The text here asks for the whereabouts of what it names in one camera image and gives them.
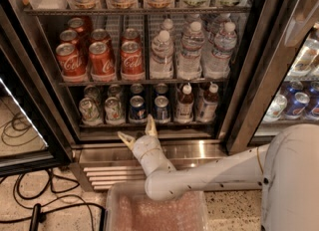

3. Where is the green-white can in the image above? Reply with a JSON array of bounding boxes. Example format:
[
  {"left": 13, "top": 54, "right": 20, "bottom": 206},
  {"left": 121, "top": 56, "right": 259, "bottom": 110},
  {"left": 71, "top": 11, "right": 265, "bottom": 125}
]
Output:
[
  {"left": 105, "top": 97, "right": 123, "bottom": 121},
  {"left": 79, "top": 98, "right": 102, "bottom": 125},
  {"left": 84, "top": 85, "right": 101, "bottom": 105},
  {"left": 108, "top": 85, "right": 124, "bottom": 101}
]

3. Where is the second row left coke can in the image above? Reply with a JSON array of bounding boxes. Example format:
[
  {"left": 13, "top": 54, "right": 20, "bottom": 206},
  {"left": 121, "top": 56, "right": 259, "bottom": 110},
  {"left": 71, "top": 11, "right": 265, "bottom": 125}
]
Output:
[{"left": 59, "top": 29, "right": 80, "bottom": 48}]

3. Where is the clear plastic bin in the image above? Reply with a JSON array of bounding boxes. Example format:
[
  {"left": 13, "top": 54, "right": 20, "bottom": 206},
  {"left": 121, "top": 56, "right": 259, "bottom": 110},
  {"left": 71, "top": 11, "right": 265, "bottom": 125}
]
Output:
[{"left": 104, "top": 181, "right": 210, "bottom": 231}]

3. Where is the rear right water bottle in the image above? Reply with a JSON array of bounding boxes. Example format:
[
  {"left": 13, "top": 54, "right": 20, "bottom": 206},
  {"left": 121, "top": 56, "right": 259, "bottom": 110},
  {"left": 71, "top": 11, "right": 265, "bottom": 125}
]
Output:
[{"left": 208, "top": 13, "right": 231, "bottom": 42}]

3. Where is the front left water bottle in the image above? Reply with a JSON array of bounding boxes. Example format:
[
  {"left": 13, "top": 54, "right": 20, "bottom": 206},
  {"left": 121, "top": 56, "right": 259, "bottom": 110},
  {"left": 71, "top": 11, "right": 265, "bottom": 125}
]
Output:
[{"left": 150, "top": 30, "right": 174, "bottom": 79}]

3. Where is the coca-cola can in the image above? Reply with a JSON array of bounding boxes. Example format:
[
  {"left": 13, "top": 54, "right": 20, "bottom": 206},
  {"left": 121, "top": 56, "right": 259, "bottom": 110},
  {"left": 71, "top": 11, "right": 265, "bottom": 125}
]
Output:
[
  {"left": 121, "top": 41, "right": 144, "bottom": 75},
  {"left": 56, "top": 43, "right": 86, "bottom": 77},
  {"left": 89, "top": 42, "right": 115, "bottom": 76}
]

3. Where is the front left coca-cola can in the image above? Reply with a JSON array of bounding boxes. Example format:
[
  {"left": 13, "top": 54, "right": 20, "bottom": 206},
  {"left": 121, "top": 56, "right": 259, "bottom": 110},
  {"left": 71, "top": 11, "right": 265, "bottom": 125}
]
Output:
[{"left": 56, "top": 43, "right": 86, "bottom": 77}]

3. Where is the rear right pepsi can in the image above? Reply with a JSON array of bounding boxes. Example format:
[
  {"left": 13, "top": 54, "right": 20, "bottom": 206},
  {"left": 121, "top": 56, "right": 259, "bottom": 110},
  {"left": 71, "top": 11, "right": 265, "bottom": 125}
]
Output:
[{"left": 154, "top": 84, "right": 168, "bottom": 97}]

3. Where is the front middle coca-cola can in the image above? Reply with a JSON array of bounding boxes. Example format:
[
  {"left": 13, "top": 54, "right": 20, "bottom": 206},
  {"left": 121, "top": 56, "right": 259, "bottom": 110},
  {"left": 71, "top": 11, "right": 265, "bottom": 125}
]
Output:
[{"left": 89, "top": 42, "right": 115, "bottom": 76}]

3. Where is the front right water bottle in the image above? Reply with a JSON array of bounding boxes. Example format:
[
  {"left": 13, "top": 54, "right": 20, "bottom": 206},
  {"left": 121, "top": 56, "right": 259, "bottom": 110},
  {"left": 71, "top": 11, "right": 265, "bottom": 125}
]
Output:
[{"left": 204, "top": 22, "right": 237, "bottom": 79}]

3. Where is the upper wire shelf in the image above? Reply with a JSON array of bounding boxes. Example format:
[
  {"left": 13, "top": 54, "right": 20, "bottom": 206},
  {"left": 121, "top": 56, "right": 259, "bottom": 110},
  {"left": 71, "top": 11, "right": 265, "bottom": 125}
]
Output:
[{"left": 24, "top": 6, "right": 251, "bottom": 16}]

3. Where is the open glass fridge door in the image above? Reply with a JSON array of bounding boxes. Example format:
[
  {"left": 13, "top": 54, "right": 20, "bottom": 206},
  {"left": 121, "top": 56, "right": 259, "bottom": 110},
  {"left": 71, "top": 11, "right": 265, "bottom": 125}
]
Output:
[{"left": 0, "top": 7, "right": 71, "bottom": 177}]

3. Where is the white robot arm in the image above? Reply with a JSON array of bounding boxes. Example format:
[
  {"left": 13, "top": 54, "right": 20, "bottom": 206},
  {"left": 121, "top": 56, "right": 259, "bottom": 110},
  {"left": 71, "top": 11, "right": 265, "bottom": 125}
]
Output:
[{"left": 118, "top": 116, "right": 319, "bottom": 231}]

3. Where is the rear left pepsi can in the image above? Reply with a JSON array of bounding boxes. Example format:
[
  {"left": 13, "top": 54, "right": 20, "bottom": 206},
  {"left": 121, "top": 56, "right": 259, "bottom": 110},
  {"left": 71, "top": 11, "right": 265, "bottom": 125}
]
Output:
[{"left": 130, "top": 84, "right": 145, "bottom": 98}]

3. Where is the second row coke can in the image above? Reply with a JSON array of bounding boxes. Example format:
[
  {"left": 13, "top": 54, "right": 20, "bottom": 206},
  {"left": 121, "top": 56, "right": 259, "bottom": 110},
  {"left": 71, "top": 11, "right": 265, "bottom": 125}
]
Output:
[
  {"left": 90, "top": 29, "right": 112, "bottom": 48},
  {"left": 59, "top": 29, "right": 80, "bottom": 48},
  {"left": 121, "top": 28, "right": 141, "bottom": 43}
]

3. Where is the blue pepsi can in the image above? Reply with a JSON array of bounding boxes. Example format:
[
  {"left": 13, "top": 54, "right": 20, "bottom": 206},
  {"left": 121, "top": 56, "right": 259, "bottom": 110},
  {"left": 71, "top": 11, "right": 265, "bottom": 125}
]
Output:
[
  {"left": 155, "top": 96, "right": 169, "bottom": 121},
  {"left": 130, "top": 96, "right": 147, "bottom": 120}
]

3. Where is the front right coca-cola can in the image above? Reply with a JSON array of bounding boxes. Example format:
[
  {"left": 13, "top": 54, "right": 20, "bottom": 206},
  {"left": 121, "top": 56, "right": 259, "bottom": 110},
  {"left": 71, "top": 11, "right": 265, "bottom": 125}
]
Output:
[{"left": 121, "top": 41, "right": 144, "bottom": 75}]

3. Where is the rear left coke can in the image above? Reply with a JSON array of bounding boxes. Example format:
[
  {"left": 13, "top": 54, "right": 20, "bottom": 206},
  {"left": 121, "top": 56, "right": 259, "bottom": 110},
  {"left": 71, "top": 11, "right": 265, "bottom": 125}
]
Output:
[{"left": 68, "top": 17, "right": 93, "bottom": 35}]

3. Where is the wire shelf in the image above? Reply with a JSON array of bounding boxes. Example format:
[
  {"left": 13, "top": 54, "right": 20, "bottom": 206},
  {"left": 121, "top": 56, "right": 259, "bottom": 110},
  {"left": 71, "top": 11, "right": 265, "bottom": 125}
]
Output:
[
  {"left": 24, "top": 6, "right": 251, "bottom": 16},
  {"left": 59, "top": 78, "right": 228, "bottom": 87},
  {"left": 79, "top": 121, "right": 214, "bottom": 129}
]

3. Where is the right tea bottle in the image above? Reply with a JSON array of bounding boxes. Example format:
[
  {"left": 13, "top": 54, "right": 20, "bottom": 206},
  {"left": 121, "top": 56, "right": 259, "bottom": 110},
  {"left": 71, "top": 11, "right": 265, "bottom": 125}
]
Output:
[{"left": 196, "top": 83, "right": 219, "bottom": 122}]

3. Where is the rear left green-white can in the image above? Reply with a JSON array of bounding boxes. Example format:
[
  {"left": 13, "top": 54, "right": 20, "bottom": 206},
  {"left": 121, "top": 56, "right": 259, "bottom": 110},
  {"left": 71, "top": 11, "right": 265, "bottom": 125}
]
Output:
[{"left": 84, "top": 85, "right": 101, "bottom": 105}]

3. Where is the bottom wire shelf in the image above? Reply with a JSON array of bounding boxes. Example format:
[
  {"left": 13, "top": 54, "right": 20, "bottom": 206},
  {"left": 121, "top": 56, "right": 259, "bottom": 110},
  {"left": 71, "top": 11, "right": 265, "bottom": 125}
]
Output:
[{"left": 79, "top": 121, "right": 214, "bottom": 129}]

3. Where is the right glass fridge door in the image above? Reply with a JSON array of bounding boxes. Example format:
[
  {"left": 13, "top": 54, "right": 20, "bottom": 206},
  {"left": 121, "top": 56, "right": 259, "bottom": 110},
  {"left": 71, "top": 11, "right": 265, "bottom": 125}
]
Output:
[{"left": 218, "top": 0, "right": 319, "bottom": 154}]

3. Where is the middle wire shelf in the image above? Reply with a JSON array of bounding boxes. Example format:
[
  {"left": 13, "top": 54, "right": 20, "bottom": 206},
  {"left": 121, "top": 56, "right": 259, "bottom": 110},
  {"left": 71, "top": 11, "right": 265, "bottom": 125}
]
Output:
[{"left": 59, "top": 78, "right": 228, "bottom": 87}]

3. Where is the second row right coke can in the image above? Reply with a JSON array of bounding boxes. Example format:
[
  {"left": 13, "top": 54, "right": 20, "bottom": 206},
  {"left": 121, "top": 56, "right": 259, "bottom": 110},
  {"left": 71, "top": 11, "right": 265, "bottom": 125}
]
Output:
[{"left": 121, "top": 28, "right": 141, "bottom": 43}]

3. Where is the front middle water bottle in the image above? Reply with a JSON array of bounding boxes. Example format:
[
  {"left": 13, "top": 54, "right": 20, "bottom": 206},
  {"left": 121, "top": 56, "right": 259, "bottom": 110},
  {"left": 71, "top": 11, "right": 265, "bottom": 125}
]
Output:
[{"left": 177, "top": 21, "right": 204, "bottom": 80}]

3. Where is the left tea bottle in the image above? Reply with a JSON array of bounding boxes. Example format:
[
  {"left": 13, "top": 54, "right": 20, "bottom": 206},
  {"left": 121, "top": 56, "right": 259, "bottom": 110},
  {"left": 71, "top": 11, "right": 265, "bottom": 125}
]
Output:
[{"left": 174, "top": 85, "right": 194, "bottom": 122}]

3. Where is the steel fridge base grille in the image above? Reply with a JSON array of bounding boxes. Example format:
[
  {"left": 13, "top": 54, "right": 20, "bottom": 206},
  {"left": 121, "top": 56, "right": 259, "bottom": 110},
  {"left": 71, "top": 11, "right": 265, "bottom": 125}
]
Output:
[{"left": 72, "top": 140, "right": 267, "bottom": 196}]

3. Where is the front left green-white can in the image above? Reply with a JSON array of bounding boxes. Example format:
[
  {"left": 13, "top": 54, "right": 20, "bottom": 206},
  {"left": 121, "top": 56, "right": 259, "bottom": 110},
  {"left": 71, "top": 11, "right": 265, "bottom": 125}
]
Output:
[{"left": 79, "top": 98, "right": 102, "bottom": 125}]

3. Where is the black cable on floor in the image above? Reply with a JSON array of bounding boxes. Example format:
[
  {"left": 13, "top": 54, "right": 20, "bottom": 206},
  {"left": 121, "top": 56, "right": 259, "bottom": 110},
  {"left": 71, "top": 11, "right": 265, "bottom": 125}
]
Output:
[{"left": 0, "top": 168, "right": 106, "bottom": 231}]

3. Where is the tea bottle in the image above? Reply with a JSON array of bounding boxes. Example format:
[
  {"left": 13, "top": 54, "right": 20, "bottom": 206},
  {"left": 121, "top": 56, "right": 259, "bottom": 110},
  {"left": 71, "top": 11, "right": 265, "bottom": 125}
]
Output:
[
  {"left": 174, "top": 85, "right": 194, "bottom": 122},
  {"left": 196, "top": 83, "right": 219, "bottom": 122}
]

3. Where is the rear left water bottle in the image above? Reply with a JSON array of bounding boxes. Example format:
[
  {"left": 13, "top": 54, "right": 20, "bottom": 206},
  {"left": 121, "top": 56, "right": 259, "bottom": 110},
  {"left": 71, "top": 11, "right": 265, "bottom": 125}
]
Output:
[{"left": 160, "top": 18, "right": 175, "bottom": 40}]

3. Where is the water bottle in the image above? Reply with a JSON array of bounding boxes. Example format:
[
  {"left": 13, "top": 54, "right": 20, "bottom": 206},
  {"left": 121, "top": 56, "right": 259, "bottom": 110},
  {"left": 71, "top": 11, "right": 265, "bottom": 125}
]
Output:
[
  {"left": 177, "top": 21, "right": 204, "bottom": 80},
  {"left": 150, "top": 30, "right": 174, "bottom": 79},
  {"left": 204, "top": 22, "right": 237, "bottom": 79},
  {"left": 208, "top": 13, "right": 231, "bottom": 42},
  {"left": 160, "top": 18, "right": 175, "bottom": 40}
]

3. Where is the second row middle coke can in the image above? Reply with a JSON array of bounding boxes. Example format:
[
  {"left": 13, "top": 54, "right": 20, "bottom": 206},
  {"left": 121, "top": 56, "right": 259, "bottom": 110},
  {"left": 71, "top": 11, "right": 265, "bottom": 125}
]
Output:
[{"left": 90, "top": 29, "right": 112, "bottom": 48}]

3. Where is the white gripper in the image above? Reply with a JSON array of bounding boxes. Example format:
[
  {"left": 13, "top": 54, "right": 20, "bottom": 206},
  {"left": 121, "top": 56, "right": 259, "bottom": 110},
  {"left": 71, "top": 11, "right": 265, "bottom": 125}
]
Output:
[{"left": 118, "top": 115, "right": 162, "bottom": 160}]

